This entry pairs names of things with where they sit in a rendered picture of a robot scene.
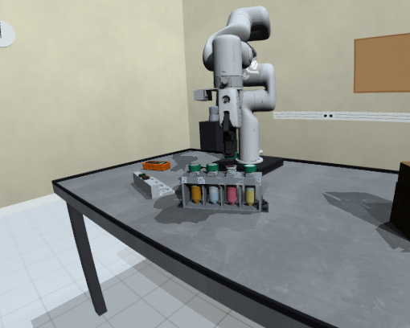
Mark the orange pocket multimeter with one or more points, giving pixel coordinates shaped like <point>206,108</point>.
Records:
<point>156,165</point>

